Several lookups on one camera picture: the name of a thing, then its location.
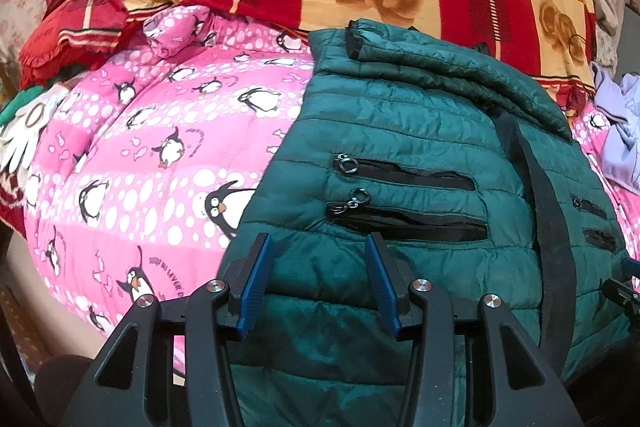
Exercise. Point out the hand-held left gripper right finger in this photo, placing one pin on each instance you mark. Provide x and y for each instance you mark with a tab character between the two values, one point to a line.
382	287

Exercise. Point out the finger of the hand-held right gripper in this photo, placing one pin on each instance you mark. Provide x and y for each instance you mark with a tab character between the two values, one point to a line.
620	292
632	266

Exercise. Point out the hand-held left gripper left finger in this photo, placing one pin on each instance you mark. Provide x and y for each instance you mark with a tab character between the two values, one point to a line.
255	287

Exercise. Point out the green puffer jacket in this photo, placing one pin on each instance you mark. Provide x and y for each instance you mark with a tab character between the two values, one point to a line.
425	157

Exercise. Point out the pale blue garment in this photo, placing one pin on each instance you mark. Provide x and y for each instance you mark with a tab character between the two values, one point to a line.
625	147

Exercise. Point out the lavender fleece garment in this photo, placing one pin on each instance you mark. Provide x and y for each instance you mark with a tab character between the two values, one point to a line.
607	97

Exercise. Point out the pink penguin-print blanket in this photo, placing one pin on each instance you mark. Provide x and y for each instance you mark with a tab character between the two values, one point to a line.
125	157

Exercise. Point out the beige floral cloth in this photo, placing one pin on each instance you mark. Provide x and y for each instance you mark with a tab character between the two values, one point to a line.
20	7
606	42

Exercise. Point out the white green patterned cloth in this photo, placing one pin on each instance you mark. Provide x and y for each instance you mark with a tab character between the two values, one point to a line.
30	132

